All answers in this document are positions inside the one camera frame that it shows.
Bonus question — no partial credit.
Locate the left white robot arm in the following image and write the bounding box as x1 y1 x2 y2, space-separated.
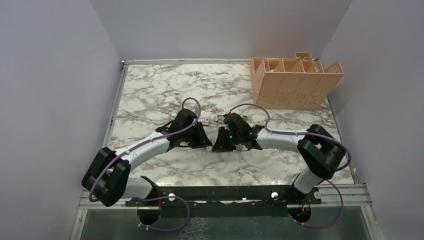
81 108 213 207

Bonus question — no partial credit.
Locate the orange desk organizer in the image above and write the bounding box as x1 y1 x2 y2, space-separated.
250 52 344 110

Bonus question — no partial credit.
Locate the red white staple box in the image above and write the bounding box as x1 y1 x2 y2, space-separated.
198 117 210 127

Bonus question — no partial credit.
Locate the grey teal staple box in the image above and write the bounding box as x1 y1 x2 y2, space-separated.
214 114 226 123

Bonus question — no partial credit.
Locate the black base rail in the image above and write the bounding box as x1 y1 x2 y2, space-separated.
125 185 322 218

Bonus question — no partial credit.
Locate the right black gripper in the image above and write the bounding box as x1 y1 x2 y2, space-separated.
213 125 243 152

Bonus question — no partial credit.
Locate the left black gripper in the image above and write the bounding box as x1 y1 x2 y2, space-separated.
181 121 213 149

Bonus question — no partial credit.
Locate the aluminium table frame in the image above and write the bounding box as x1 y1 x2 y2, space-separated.
71 60 382 240

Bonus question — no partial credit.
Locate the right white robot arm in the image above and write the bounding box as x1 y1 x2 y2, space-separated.
212 113 347 204

